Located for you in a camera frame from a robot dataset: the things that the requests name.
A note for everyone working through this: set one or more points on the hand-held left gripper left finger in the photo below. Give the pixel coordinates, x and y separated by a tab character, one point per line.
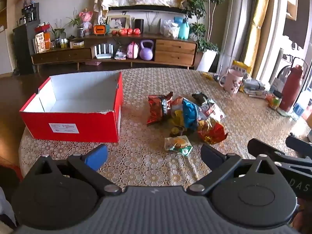
96	157

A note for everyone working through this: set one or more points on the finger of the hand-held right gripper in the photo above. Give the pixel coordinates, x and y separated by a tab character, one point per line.
258	146
299	145

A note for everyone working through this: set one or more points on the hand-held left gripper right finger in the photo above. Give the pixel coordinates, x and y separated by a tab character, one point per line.
211	156

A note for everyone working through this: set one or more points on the red yellow snack packet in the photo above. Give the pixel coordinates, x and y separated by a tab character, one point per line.
212	132

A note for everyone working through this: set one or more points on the red cardboard shoe box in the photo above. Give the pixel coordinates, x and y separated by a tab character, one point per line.
97	126

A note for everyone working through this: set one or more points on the green yellow pastry packet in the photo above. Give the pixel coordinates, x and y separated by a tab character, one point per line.
179	145

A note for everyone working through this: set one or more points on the brown round pastry packet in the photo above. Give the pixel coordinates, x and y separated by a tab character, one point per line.
176	131

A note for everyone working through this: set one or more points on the white red snack packet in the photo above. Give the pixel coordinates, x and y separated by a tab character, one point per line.
213	109

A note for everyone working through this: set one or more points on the blue snack packet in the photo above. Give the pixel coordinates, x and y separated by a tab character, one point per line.
191	113

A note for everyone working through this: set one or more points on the red brown striped snack packet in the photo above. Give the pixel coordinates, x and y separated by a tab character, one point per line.
156	108

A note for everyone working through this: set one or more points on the small jar with black lid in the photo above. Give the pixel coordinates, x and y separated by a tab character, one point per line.
275	101

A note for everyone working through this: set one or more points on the clear yellow snack packet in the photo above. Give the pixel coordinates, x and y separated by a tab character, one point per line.
178	115

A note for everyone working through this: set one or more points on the red thermos bottle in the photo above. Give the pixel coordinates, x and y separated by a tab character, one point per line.
290	90

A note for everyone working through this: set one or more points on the stack of papers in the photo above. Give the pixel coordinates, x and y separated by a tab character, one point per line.
254	87

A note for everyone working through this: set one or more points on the small black packet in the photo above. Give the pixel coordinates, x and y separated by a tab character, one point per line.
199	98

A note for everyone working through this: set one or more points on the pink mug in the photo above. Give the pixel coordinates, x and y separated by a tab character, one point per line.
232	82

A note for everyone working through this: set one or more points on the yellow wrapper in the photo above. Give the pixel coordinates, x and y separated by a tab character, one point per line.
207	76

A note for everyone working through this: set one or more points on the yellow white packet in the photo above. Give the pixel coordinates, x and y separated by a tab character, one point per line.
240	67

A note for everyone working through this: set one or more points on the red curved object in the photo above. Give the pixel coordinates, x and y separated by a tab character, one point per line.
9	169

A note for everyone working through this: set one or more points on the pink flat item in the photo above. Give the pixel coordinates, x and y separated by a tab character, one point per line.
93	63

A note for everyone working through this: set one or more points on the white planter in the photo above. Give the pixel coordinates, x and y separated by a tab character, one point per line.
207	61

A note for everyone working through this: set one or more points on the white cloth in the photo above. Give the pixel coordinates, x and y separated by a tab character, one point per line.
4	207

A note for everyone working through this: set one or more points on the white router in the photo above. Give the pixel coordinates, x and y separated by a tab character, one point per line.
103	52

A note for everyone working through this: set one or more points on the pile of booklets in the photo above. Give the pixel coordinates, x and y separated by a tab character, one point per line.
120	54

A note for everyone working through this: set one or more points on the wooden TV cabinet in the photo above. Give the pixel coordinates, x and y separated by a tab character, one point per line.
175	53

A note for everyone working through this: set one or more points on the pink lunch box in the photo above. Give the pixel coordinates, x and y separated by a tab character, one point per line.
132	50

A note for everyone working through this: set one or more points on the white yellow flat box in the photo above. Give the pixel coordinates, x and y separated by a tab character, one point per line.
77	44

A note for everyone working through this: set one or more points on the purple kettlebell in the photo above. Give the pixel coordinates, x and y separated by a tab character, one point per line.
146	52

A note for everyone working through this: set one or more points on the small yellow bottles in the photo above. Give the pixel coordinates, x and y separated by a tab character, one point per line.
63	43

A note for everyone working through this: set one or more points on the grey curtain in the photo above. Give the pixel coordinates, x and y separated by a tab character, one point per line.
235	29

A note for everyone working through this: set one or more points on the white orange snack box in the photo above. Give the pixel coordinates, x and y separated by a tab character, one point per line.
40	42

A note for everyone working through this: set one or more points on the orange radio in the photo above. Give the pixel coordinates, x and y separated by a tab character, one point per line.
101	29

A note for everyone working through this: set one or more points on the small plant in striped pot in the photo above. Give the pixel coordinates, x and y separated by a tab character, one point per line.
80	30

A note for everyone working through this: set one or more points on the black cabinet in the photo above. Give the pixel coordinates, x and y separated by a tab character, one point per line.
23	51

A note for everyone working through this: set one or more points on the yellow curtain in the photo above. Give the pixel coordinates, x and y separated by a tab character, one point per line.
259	17

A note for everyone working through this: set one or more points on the teal spray bottle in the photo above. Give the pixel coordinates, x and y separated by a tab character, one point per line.
184	29

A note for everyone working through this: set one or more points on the leafy potted plant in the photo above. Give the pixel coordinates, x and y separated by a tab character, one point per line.
58	31

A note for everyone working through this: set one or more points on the clear plastic bag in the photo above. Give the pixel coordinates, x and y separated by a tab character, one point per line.
170	29

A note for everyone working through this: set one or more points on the pink plush toy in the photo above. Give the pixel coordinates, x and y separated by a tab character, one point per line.
86	19

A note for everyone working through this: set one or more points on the black cylinder speaker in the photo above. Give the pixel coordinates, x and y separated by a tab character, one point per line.
139	25

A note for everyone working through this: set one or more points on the green potted tree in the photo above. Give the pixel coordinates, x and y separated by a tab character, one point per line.
197	7

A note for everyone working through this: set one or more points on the black television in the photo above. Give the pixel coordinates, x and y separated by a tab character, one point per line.
146	8

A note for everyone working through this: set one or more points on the black coffee machine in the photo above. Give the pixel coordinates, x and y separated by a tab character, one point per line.
30	13

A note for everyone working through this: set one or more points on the photo frame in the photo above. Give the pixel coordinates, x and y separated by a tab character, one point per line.
118	23

